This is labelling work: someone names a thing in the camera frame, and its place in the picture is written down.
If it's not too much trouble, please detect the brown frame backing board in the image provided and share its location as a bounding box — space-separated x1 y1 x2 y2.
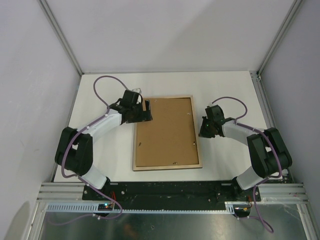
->
135 97 200 167

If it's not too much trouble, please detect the wooden picture frame black front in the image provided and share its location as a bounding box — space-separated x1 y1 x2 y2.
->
131 94 203 172

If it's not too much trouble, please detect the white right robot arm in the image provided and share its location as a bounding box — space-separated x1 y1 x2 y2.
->
199 105 293 201

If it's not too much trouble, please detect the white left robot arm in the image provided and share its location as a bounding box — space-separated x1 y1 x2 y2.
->
54 90 153 200

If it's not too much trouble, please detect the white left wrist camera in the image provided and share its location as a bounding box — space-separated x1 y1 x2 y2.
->
132 87 142 95

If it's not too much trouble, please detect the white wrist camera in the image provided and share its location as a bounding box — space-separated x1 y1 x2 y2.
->
207 102 214 108
132 87 142 95

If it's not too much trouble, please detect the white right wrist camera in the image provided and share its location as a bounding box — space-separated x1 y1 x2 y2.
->
207 102 214 108

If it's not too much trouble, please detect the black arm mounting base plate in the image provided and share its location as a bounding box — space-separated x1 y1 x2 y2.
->
82 180 261 211

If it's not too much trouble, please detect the aluminium table edge rail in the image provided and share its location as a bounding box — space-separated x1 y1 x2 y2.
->
249 70 306 201

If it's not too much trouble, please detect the white slotted cable duct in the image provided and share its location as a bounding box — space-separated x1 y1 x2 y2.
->
46 202 250 215

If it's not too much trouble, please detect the left aluminium corner post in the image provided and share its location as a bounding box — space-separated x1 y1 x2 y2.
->
37 0 84 77

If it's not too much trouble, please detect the aluminium corner post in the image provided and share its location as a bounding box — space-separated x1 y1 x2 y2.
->
37 0 84 77
256 0 305 76

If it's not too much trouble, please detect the right aluminium corner post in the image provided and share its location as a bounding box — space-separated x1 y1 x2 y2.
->
256 0 305 76

